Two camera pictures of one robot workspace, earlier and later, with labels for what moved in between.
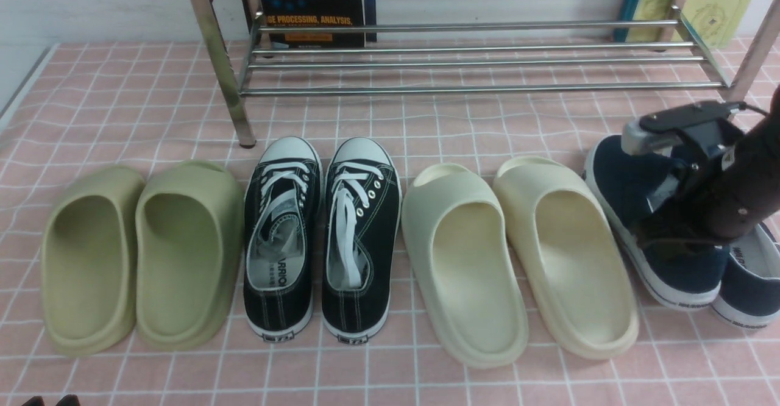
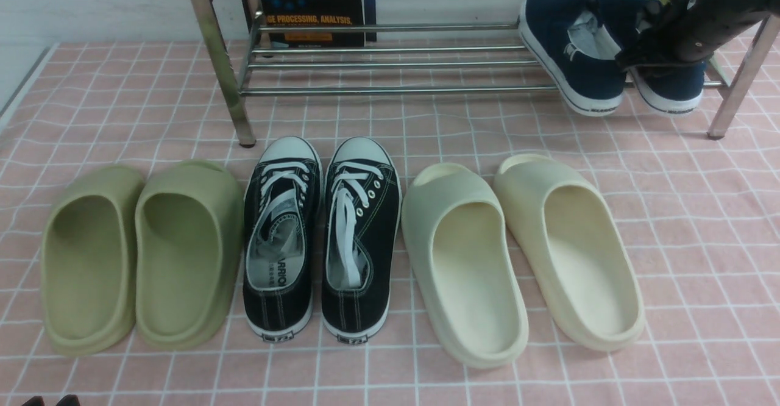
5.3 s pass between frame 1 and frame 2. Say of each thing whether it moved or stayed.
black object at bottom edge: stayed
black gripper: moved
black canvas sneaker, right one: stayed
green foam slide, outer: stayed
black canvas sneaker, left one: stayed
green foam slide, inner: stayed
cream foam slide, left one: stayed
